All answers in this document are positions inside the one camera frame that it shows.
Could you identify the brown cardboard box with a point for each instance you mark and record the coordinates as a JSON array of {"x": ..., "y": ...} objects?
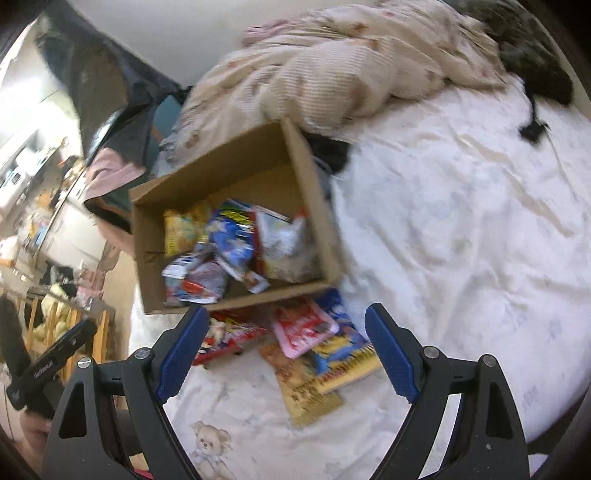
[{"x": 150, "y": 249}]

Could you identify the wooden chair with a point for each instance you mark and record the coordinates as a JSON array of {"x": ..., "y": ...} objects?
[{"x": 99, "y": 327}]

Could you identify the black plastic bag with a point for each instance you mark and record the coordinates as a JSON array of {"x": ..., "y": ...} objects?
[{"x": 97, "y": 83}]

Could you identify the pink snack packet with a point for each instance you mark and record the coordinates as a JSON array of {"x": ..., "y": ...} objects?
[{"x": 302, "y": 332}]

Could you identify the small white brown snack packet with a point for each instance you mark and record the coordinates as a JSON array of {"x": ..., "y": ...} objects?
[{"x": 255, "y": 281}]

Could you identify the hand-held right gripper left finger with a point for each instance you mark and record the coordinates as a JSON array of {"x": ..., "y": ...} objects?
[{"x": 182, "y": 353}]

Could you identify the black cloth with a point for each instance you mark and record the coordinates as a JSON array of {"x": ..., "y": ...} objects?
[{"x": 330, "y": 152}]

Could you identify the person's left hand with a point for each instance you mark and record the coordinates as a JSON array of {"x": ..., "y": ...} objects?
[{"x": 37, "y": 431}]

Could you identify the beige checked quilt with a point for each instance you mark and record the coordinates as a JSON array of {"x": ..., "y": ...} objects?
[{"x": 323, "y": 69}]

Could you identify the white red shrimp snack packet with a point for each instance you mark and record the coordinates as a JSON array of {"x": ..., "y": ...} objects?
[{"x": 196, "y": 281}]

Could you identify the white blue snack packet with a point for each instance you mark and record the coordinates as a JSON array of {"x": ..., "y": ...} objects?
[{"x": 231, "y": 242}]

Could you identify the yellow striped blue snack packet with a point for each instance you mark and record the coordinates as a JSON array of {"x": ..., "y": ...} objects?
[{"x": 346, "y": 362}]

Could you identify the camouflage jacket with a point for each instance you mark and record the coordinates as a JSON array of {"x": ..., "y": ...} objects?
[{"x": 517, "y": 46}]

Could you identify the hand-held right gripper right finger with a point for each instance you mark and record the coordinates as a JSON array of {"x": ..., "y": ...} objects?
[{"x": 392, "y": 355}]

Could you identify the white silver snack packet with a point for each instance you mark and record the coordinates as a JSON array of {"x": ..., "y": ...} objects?
[{"x": 286, "y": 249}]

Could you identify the pink printed bag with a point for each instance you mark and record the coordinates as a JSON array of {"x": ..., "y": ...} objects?
[{"x": 90, "y": 279}]

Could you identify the white floral bed sheet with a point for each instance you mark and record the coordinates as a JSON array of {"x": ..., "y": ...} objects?
[{"x": 461, "y": 230}]

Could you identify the tan snack packet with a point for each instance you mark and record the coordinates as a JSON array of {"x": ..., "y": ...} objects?
[{"x": 304, "y": 392}]

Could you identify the pale yellow cloth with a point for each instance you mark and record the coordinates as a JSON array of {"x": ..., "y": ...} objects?
[{"x": 53, "y": 318}]

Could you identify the pink draped cloth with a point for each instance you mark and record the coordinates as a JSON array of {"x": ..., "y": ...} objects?
[{"x": 115, "y": 173}]

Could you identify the white base cabinet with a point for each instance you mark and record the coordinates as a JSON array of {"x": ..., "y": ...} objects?
[{"x": 76, "y": 235}]

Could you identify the small pink garment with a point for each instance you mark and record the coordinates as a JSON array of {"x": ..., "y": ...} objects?
[{"x": 268, "y": 32}]

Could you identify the red candy packet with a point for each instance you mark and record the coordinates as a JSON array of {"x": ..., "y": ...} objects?
[{"x": 233, "y": 337}]

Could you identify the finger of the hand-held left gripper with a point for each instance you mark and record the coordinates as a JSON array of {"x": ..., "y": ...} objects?
[{"x": 76, "y": 339}]

